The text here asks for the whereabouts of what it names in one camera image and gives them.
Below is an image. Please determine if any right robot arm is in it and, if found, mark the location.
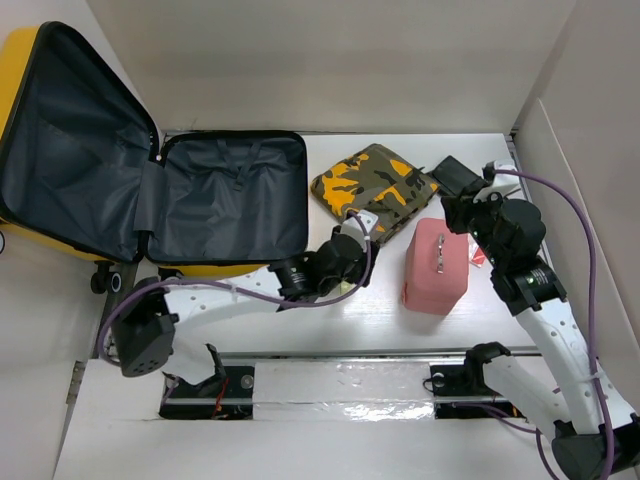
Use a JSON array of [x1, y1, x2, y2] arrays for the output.
[[442, 191, 639, 479]]

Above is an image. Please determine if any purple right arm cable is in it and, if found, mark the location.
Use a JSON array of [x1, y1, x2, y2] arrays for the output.
[[492, 168, 616, 480]]

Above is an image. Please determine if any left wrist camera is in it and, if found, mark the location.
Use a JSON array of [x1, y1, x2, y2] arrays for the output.
[[339, 210, 379, 250]]

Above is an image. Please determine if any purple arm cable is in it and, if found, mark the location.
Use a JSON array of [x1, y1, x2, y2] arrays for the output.
[[97, 212, 374, 369], [492, 168, 616, 480]]

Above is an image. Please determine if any camouflage folded cloth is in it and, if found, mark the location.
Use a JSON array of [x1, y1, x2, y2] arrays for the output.
[[310, 143, 438, 245]]

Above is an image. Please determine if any pink case with metal handle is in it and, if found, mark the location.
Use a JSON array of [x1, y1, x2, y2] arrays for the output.
[[402, 218, 469, 316]]

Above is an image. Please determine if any black pouch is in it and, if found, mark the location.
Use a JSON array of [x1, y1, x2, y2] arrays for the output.
[[428, 156, 486, 197]]

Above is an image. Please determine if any clear packet with red print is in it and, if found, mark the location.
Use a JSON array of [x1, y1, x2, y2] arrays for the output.
[[469, 236, 486, 268]]

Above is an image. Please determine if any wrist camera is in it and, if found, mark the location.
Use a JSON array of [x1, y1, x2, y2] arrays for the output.
[[473, 159, 520, 203], [339, 210, 379, 250]]

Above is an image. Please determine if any metal base rail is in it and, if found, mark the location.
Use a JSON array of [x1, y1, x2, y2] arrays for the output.
[[159, 359, 524, 422]]

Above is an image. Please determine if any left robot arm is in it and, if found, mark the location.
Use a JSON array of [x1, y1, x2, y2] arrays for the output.
[[99, 234, 375, 397]]

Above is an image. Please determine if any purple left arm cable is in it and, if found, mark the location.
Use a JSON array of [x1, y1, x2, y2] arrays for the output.
[[97, 212, 374, 369]]

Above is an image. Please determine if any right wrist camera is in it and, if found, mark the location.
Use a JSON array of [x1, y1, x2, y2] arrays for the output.
[[473, 159, 520, 203]]

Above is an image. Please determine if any yellow hard-shell suitcase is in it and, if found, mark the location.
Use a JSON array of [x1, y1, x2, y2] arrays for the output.
[[1, 21, 309, 294]]

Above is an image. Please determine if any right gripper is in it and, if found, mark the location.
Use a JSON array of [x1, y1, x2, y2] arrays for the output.
[[440, 183, 506, 268]]

